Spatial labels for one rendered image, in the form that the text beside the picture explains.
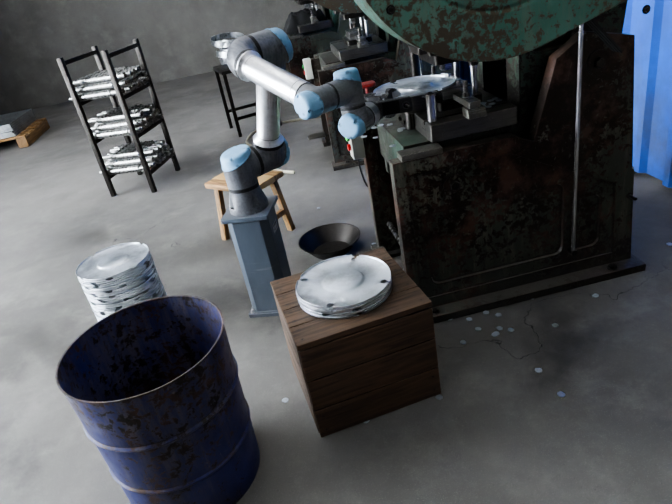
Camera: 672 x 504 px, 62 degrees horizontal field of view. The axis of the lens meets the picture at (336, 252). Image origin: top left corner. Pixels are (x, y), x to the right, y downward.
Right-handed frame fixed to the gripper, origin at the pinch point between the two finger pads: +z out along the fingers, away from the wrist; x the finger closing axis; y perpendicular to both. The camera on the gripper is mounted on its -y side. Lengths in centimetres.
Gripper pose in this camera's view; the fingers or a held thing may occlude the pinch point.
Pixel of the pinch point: (400, 96)
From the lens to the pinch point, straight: 195.3
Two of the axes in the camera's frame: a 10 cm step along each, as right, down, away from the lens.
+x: 1.6, 8.8, 4.5
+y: -8.7, -0.9, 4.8
